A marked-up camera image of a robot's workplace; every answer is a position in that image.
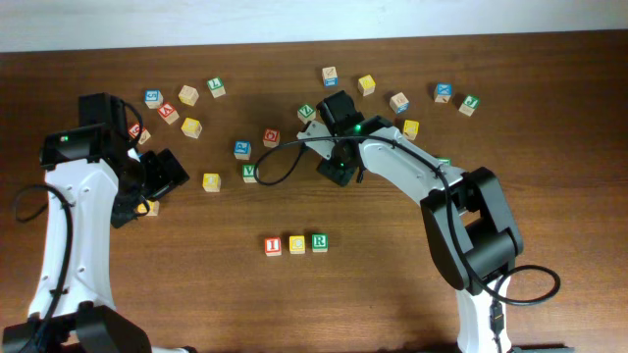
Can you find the blue D side block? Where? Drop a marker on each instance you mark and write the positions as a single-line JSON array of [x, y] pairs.
[[399, 103]]

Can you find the red O block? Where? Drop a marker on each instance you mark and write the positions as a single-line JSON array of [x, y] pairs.
[[271, 138]]

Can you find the green Z block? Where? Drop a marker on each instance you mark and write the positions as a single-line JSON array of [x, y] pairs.
[[306, 113]]

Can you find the plain wood block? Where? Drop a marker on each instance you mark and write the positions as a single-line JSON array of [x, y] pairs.
[[188, 95]]

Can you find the green V block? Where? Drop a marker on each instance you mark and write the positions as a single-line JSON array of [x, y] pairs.
[[249, 173]]

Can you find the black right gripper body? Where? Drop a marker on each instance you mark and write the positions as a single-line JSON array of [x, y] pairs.
[[335, 168]]

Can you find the green r block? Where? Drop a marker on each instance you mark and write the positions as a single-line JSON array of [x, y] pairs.
[[444, 161], [320, 242]]

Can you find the green L block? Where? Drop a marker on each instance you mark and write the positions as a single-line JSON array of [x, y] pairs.
[[216, 87]]

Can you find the blue side block top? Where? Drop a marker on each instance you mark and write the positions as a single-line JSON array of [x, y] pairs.
[[330, 76]]

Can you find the yellow C block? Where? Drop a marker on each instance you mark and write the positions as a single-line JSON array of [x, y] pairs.
[[296, 244]]

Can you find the red letter I block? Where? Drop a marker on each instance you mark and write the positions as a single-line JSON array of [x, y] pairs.
[[273, 246]]

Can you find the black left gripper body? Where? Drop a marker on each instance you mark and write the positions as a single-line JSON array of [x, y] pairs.
[[160, 176]]

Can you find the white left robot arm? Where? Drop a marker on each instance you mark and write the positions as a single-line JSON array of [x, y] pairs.
[[95, 180]]

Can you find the yellow O block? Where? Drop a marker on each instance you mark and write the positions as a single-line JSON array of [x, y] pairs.
[[211, 182]]

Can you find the yellow block left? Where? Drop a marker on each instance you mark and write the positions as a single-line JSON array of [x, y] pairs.
[[191, 128]]

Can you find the red S block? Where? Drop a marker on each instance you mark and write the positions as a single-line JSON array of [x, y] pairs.
[[141, 132]]

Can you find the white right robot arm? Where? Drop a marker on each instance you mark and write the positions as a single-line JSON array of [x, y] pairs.
[[472, 236]]

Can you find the blue P block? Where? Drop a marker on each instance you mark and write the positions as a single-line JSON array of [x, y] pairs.
[[243, 150]]

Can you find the blue S block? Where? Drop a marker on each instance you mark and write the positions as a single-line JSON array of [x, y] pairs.
[[153, 98]]

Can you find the yellow block right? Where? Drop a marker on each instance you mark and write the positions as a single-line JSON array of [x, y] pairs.
[[410, 129]]

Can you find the green J block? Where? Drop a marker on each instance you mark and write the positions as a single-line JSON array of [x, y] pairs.
[[469, 105]]

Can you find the red N block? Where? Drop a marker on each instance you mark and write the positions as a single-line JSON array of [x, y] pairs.
[[168, 113]]

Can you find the blue X block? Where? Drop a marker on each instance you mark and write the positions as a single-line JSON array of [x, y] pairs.
[[443, 92]]

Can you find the yellow block top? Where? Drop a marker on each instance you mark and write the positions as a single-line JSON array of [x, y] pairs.
[[366, 85]]

